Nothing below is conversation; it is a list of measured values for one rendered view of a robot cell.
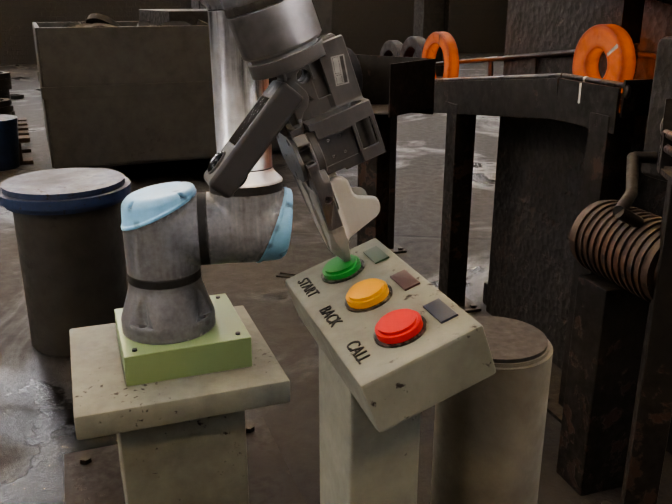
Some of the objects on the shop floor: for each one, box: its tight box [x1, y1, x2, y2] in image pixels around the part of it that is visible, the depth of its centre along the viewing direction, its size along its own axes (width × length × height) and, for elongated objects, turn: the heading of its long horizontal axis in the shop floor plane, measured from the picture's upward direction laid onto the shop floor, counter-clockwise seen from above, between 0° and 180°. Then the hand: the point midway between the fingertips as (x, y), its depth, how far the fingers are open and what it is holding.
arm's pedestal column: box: [64, 410, 306, 504], centre depth 130 cm, size 40×40×26 cm
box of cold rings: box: [32, 13, 217, 169], centre depth 385 cm, size 103×83×79 cm
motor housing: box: [556, 200, 662, 496], centre depth 128 cm, size 13×22×54 cm, turn 18°
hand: (335, 252), depth 74 cm, fingers closed
